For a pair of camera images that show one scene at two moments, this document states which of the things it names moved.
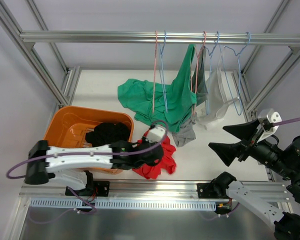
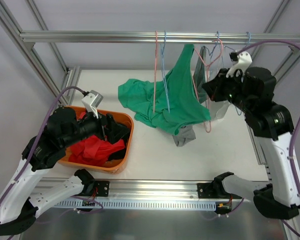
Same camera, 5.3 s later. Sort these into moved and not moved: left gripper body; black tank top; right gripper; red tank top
Moved: red tank top; right gripper; left gripper body
Not moved: black tank top
